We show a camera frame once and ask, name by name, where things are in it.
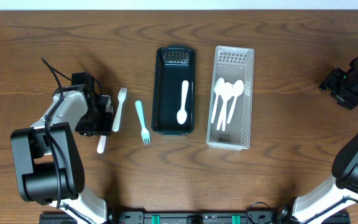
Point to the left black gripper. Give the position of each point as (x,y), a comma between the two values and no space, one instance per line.
(96,125)

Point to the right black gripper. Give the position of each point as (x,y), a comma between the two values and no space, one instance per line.
(332,82)

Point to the white plastic fork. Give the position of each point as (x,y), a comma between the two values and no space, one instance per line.
(107,129)
(117,120)

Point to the mint green plastic fork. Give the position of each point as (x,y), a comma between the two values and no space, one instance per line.
(144,131)

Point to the white spoon wide handle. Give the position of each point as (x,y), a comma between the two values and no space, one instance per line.
(182,114)

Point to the white plastic spoon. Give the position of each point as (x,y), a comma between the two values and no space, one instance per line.
(217,91)
(222,114)
(226,87)
(237,90)

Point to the clear plastic basket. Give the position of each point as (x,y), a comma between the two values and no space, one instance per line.
(232,64)

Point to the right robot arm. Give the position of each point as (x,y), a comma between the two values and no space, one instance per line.
(340,190)

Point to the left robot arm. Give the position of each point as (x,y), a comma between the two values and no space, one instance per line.
(48,166)

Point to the black plastic basket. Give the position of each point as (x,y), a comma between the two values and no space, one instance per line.
(174,64)

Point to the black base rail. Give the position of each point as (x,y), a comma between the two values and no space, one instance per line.
(189,218)

